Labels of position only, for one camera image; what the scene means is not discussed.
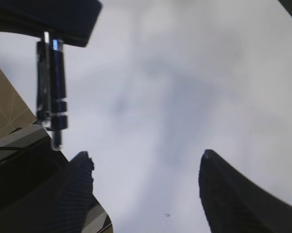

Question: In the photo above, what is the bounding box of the black gel pen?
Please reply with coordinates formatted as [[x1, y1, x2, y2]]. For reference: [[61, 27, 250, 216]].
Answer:
[[36, 32, 68, 150]]

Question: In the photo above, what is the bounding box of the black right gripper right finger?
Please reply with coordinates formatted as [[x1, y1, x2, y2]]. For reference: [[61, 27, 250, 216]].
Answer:
[[198, 150, 292, 233]]

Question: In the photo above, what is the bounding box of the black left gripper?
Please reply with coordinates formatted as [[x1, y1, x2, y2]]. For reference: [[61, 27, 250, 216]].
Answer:
[[0, 0, 103, 48]]

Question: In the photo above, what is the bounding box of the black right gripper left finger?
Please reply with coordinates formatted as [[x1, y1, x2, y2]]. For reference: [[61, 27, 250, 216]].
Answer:
[[0, 124, 113, 233]]

